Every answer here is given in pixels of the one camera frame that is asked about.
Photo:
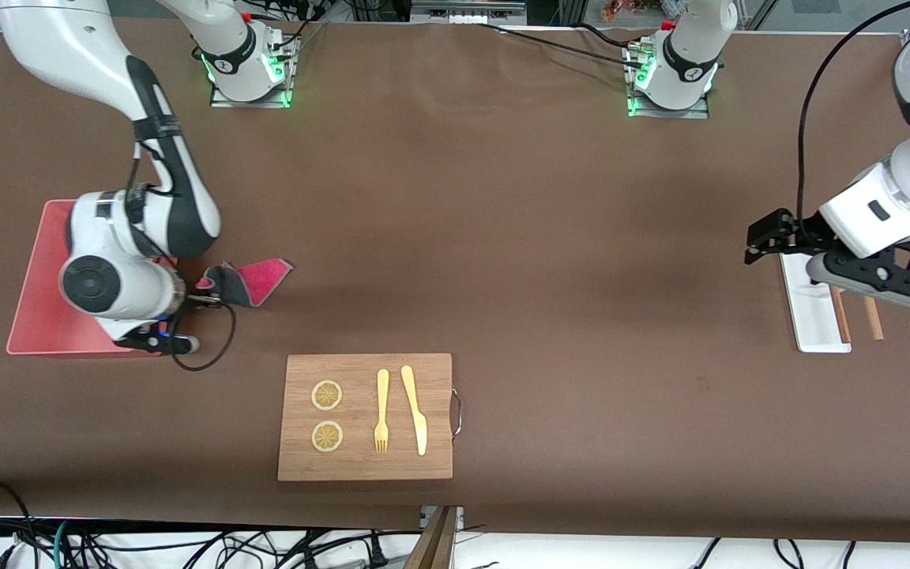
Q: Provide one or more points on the lemon slice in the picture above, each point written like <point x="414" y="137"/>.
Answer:
<point x="327" y="437"/>
<point x="327" y="395"/>

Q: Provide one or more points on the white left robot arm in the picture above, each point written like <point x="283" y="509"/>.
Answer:
<point x="881" y="205"/>

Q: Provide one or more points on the pink plastic bin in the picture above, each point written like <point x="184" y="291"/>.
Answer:
<point x="36" y="316"/>

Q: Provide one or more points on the yellow knife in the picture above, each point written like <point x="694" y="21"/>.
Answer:
<point x="415" y="411"/>

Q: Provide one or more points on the white rectangular tray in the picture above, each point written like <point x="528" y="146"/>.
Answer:
<point x="810" y="324"/>

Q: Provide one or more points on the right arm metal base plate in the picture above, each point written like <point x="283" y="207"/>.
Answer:
<point x="222" y="101"/>

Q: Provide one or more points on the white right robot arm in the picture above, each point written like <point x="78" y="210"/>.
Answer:
<point x="115" y="284"/>

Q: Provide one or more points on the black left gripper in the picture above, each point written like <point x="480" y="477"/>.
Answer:
<point x="788" y="235"/>

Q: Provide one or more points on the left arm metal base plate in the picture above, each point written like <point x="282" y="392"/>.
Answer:
<point x="700" y="112"/>

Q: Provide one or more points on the yellow fork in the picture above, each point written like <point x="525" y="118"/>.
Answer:
<point x="382" y="395"/>

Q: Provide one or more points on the brown wooden post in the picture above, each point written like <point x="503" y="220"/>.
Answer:
<point x="433" y="545"/>

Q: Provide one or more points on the red and grey cloth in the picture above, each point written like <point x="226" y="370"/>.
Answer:
<point x="257" y="280"/>

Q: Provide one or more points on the wooden cutting board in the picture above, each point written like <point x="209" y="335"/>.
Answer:
<point x="439" y="466"/>

